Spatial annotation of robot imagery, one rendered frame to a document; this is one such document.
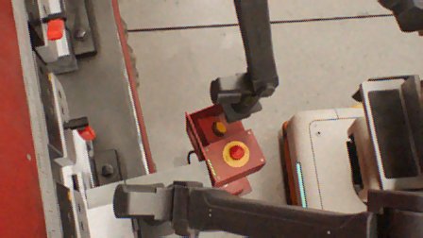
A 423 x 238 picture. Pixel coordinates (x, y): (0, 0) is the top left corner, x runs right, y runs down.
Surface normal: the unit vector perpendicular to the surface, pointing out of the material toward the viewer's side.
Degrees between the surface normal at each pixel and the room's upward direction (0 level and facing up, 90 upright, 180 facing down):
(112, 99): 0
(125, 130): 0
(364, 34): 0
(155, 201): 26
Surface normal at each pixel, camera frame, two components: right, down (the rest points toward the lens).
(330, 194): 0.05, -0.29
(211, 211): -0.80, -0.11
